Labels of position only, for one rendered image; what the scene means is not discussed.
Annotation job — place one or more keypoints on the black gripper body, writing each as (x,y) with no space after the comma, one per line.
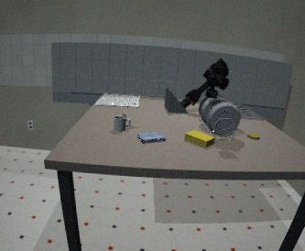
(212,80)

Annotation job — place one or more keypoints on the grey tiled backsplash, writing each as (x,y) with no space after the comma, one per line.
(82,71)

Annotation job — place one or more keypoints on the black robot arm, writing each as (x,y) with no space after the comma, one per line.
(196,93)

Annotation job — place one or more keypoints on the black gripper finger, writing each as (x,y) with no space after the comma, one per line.
(218,75)
(212,94)

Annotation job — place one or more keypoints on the yellow sponge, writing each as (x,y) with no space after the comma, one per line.
(199,138)

